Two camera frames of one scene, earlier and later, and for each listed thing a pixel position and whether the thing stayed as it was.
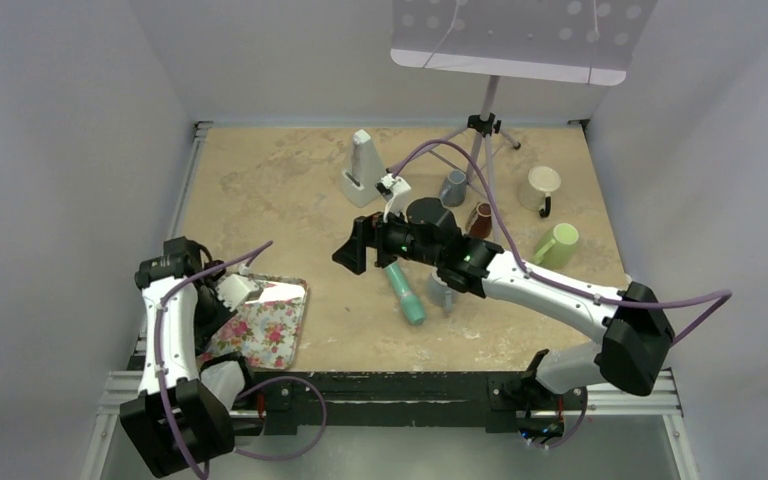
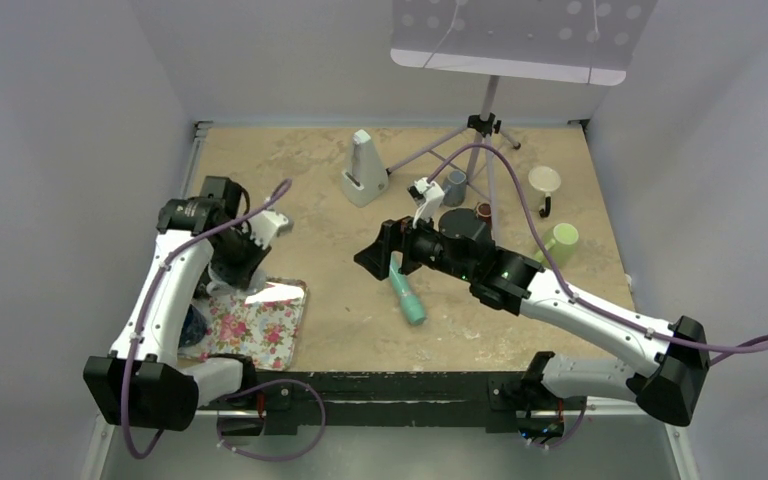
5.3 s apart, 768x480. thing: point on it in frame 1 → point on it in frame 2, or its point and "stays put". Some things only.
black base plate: [503, 400] stays put
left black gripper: [203, 332] → [241, 275]
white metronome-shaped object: [361, 180] stays put
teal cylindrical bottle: [411, 306] stays put
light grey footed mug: [439, 292] → [220, 289]
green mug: [556, 250] stays put
